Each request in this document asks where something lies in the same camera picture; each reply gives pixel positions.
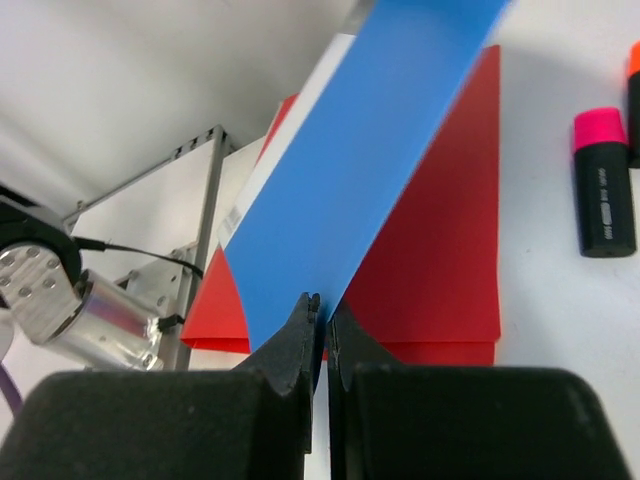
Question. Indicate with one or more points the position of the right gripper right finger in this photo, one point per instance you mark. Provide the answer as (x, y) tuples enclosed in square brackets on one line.
[(390, 420)]

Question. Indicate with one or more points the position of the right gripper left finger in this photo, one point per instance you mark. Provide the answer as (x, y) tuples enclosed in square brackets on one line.
[(250, 422)]

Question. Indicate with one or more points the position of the blue folder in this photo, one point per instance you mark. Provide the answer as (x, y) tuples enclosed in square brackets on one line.
[(307, 225)]

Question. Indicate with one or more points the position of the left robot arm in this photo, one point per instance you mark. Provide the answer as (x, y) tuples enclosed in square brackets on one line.
[(62, 306)]

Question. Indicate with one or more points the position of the red folder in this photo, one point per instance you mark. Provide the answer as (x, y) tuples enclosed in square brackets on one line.
[(427, 288)]

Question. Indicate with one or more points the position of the pink black highlighter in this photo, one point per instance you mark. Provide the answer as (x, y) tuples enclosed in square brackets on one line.
[(604, 199)]

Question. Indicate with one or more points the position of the orange black highlighter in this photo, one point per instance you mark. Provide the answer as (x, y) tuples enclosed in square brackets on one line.
[(633, 104)]

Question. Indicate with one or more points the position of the aluminium table frame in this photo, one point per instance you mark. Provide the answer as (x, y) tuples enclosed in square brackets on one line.
[(161, 221)]

